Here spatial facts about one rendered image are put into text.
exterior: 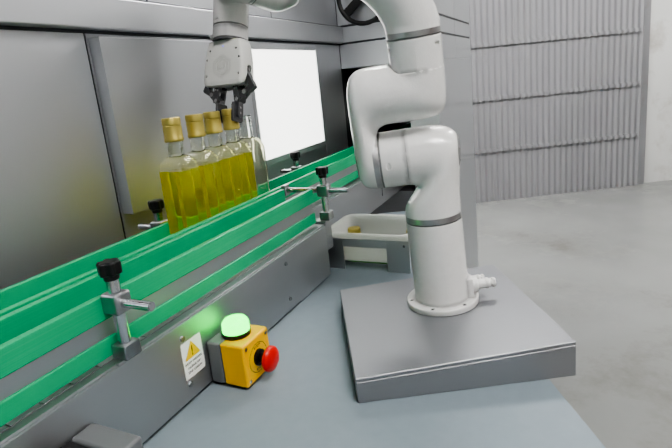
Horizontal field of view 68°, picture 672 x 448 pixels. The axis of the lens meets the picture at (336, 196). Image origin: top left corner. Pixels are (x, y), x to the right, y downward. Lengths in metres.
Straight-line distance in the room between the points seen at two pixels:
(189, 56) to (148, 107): 0.18
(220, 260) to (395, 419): 0.38
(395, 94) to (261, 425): 0.51
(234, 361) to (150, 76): 0.61
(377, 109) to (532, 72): 3.97
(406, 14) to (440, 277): 0.42
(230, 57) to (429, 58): 0.47
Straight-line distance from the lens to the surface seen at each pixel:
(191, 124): 1.01
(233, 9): 1.13
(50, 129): 1.00
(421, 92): 0.79
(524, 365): 0.80
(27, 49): 1.00
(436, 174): 0.81
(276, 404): 0.79
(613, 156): 5.15
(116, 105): 1.06
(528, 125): 4.73
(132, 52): 1.10
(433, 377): 0.77
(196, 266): 0.82
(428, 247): 0.85
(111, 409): 0.73
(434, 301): 0.89
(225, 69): 1.10
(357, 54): 1.99
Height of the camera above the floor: 1.20
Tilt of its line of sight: 13 degrees down
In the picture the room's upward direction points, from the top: 6 degrees counter-clockwise
